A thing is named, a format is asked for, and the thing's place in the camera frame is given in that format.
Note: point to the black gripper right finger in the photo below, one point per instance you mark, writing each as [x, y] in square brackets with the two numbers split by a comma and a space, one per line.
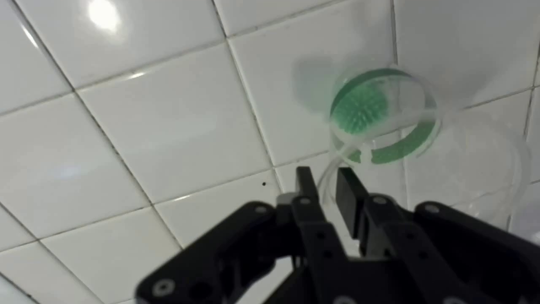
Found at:
[427, 259]

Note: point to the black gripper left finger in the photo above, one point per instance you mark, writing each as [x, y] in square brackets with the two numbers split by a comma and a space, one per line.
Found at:
[314, 254]

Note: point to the green spiky ball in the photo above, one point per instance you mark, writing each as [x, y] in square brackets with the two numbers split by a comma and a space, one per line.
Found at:
[359, 107]

